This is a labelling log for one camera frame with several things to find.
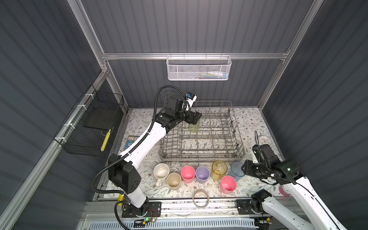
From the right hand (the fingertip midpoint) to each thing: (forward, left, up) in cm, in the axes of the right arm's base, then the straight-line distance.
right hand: (246, 170), depth 72 cm
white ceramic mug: (+4, +46, -12) cm, 48 cm away
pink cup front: (-3, +7, -14) cm, 16 cm away
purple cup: (+2, +21, -13) cm, 25 cm away
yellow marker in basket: (+9, +69, +14) cm, 71 cm away
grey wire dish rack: (+29, +10, -15) cm, 34 cm away
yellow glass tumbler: (+2, +12, -4) cm, 13 cm away
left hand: (+27, +25, +16) cm, 40 cm away
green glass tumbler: (+36, +25, -13) cm, 46 cm away
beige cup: (-2, +38, -13) cm, 40 cm away
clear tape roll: (-10, +23, -16) cm, 30 cm away
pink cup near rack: (+3, +30, -13) cm, 33 cm away
